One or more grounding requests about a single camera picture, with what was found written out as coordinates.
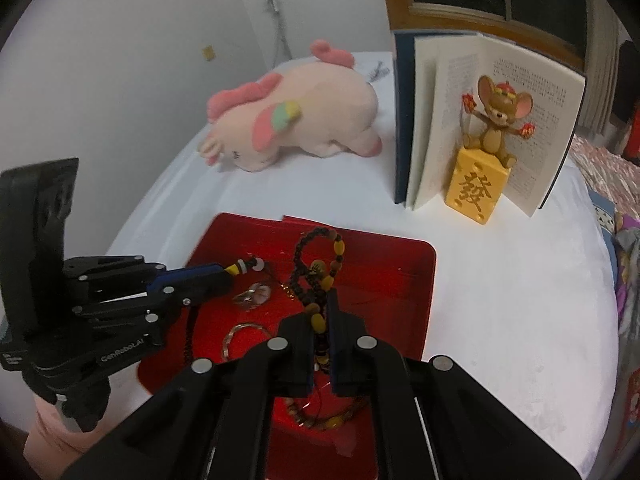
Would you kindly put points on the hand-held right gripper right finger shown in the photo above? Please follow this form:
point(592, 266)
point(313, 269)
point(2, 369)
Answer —
point(340, 350)

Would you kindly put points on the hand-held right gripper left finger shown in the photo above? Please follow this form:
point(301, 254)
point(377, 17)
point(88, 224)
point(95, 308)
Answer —
point(305, 360)

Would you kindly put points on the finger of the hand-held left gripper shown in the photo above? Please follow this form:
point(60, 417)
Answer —
point(200, 274)
point(165, 305)

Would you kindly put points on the silver wristwatch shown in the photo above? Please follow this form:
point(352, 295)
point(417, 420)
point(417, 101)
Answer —
point(255, 295)

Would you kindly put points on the silver bamboo-shaped bangle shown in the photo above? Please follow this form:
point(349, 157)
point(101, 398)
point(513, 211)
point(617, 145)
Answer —
point(235, 332)

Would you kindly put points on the red tin box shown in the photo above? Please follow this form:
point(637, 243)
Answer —
point(390, 285)

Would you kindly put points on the person's left forearm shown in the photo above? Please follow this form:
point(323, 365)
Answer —
point(50, 435)

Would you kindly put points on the white printed tablecloth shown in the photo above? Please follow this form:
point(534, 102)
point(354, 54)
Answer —
point(500, 310)

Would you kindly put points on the pink plush toy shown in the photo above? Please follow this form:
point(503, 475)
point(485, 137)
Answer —
point(310, 115)

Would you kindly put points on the mouse figurine on yellow block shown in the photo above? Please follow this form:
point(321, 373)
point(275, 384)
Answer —
point(480, 185)

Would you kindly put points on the patterned quilt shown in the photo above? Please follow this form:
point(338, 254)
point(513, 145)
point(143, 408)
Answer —
point(625, 240)

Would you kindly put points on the open book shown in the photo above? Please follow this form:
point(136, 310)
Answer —
point(530, 110)

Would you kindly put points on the beige curtain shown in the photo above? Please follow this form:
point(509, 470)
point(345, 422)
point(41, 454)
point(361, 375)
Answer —
point(600, 85)

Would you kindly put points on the coat rack with dark clothes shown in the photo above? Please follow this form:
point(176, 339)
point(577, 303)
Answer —
point(627, 85)

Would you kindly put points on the yellow wall sticker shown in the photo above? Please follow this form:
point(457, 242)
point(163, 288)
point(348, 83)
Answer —
point(207, 53)

